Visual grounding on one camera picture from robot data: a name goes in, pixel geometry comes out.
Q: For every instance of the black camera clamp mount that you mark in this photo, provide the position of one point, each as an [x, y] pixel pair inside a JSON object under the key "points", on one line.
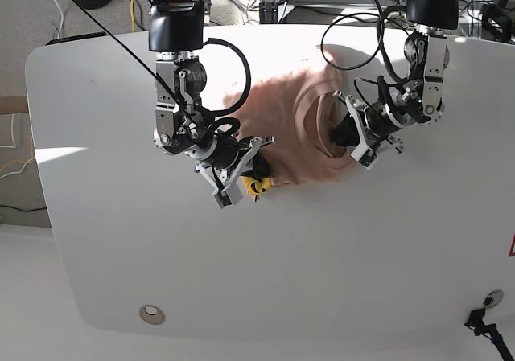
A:
{"points": [[475, 323]]}

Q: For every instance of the pink T-shirt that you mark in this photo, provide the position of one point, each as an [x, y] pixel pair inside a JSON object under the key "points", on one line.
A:
{"points": [[294, 102]]}

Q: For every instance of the metal table grommet left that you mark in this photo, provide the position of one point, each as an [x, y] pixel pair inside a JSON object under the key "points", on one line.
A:
{"points": [[152, 315]]}

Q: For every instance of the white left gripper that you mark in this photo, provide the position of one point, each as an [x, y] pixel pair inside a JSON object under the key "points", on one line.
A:
{"points": [[366, 130]]}

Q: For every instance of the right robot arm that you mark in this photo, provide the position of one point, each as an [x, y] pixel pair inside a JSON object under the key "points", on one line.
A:
{"points": [[183, 124]]}

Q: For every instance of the metal table grommet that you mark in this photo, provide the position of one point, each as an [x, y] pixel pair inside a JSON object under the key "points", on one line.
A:
{"points": [[493, 299], [152, 315]]}

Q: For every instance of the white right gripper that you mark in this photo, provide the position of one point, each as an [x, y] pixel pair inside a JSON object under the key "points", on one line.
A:
{"points": [[226, 160]]}

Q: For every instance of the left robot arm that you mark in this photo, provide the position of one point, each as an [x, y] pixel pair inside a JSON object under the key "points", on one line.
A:
{"points": [[416, 99]]}

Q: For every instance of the metal table grommet right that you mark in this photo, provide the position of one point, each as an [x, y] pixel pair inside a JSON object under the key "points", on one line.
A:
{"points": [[493, 299]]}

